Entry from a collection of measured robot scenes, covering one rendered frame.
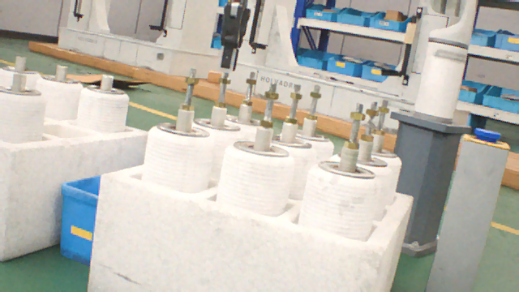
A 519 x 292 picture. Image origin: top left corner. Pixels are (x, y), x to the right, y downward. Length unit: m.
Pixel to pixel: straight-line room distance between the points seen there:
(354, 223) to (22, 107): 0.53
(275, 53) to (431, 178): 2.56
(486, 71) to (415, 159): 8.40
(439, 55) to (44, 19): 6.72
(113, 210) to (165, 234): 0.09
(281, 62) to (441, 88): 2.48
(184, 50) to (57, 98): 3.15
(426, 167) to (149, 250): 0.72
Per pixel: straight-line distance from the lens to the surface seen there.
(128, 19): 8.43
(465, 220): 0.94
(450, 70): 1.37
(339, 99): 3.30
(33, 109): 0.98
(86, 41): 5.18
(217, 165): 0.93
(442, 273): 0.96
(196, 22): 4.39
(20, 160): 0.94
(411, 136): 1.37
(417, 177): 1.36
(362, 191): 0.75
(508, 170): 2.80
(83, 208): 0.97
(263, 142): 0.80
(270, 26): 3.86
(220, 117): 0.95
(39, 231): 1.02
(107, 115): 1.16
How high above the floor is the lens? 0.39
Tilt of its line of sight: 10 degrees down
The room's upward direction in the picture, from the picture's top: 11 degrees clockwise
